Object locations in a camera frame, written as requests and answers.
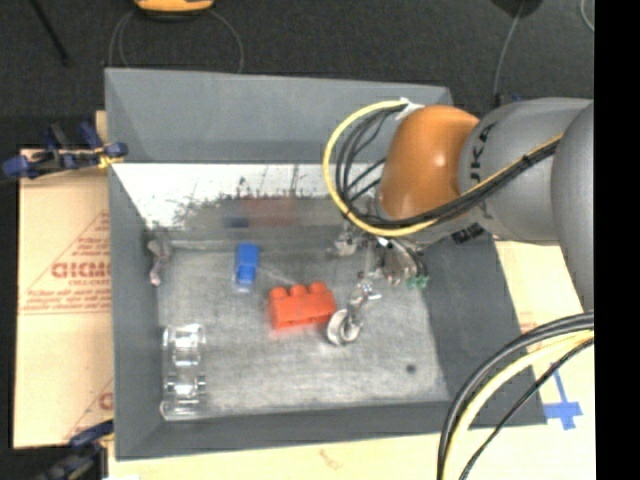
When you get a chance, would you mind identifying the blue toy block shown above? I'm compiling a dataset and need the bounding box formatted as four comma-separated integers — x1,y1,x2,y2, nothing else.
231,242,262,294

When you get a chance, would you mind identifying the silver metal caster wheel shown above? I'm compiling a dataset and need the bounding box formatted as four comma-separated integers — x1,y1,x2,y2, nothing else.
326,280,384,348

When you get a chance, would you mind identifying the grey metal bin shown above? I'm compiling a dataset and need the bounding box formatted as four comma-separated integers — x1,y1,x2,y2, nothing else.
103,67,547,459

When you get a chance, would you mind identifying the clear glass block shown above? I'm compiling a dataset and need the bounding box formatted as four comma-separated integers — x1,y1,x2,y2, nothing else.
158,322,208,420

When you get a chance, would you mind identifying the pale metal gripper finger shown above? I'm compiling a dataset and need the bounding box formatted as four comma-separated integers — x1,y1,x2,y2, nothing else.
327,228,370,260

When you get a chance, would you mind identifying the brown cardboard board red print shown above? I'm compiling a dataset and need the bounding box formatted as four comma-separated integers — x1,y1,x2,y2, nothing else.
12,110,116,449

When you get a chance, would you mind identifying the orange-red toy brick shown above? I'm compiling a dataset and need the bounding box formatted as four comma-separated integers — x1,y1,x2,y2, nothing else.
266,281,338,333

